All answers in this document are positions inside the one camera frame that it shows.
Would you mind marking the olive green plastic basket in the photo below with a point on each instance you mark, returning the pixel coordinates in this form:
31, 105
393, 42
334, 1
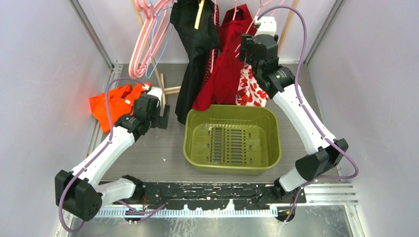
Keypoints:
232, 140

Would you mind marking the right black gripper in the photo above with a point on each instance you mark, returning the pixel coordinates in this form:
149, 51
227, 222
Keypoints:
246, 44

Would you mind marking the yellow wooden hanger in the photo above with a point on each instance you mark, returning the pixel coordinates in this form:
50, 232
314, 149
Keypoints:
199, 14

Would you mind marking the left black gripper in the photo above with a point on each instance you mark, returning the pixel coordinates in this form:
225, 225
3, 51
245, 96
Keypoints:
161, 120

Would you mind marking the orange garment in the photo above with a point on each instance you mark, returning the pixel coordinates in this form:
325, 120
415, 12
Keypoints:
121, 100

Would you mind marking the black garment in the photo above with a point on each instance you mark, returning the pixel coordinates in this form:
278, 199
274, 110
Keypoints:
197, 44

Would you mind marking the pink hanger of red garment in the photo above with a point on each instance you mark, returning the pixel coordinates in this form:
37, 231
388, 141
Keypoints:
235, 10

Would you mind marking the red poppy floral skirt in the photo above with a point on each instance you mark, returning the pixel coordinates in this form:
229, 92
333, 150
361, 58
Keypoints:
249, 93

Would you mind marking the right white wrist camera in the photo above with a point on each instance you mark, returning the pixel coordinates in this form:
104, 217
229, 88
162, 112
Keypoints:
266, 25

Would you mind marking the light blue hanger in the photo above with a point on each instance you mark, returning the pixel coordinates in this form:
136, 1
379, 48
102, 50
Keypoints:
160, 49

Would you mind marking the dark red polka dot garment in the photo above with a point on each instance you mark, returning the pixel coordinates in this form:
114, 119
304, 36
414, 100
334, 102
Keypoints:
212, 55

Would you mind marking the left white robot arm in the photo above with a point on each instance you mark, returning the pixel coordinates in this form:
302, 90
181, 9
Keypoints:
79, 192

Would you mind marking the wooden clothes rack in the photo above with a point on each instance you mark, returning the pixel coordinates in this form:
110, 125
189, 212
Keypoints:
282, 38

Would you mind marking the plain red garment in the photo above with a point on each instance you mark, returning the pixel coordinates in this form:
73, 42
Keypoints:
223, 83

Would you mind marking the empty pink hangers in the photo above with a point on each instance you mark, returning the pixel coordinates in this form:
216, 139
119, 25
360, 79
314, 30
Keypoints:
144, 8

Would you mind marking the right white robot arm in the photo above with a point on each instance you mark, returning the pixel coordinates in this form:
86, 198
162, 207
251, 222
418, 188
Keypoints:
323, 149

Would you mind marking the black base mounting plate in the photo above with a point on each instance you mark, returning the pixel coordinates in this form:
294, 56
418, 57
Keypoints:
158, 199

